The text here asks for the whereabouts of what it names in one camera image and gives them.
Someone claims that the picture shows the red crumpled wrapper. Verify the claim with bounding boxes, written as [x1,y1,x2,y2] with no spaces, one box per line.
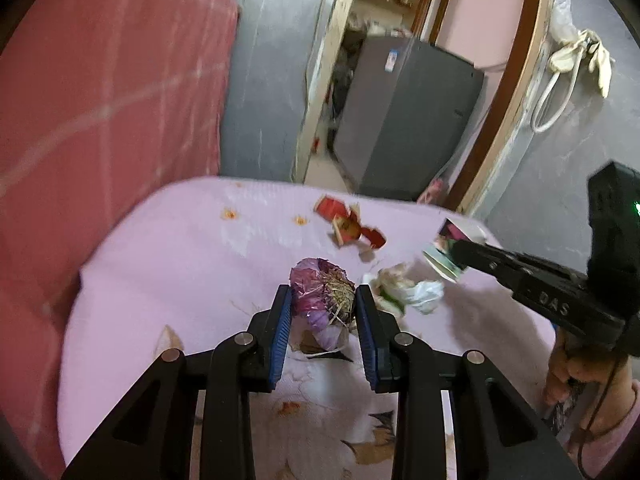
[314,195,386,250]

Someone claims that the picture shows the white rubber gloves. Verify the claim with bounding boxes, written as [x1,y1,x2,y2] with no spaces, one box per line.
[548,29,614,99]

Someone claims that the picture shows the purple garlic mesh bag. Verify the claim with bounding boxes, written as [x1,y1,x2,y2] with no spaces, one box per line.
[290,258,356,352]

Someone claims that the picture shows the pink floral table cloth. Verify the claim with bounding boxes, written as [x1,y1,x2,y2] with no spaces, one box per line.
[55,174,558,480]

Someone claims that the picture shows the grey washing machine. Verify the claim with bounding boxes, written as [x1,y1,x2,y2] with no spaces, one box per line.
[333,36,485,202]

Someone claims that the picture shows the small card wrapper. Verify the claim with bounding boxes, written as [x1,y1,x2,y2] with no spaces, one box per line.
[423,218,488,283]

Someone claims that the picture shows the red plaid cloth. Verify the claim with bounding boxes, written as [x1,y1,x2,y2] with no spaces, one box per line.
[1,0,239,479]

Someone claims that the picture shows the white green crumpled wrapper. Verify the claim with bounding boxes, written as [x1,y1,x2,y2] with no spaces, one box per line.
[361,263,444,320]

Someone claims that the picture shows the person's right hand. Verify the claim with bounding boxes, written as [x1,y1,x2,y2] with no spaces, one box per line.
[544,328,636,414]

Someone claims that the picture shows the wooden door frame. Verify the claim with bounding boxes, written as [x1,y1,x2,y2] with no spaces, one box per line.
[292,0,557,216]

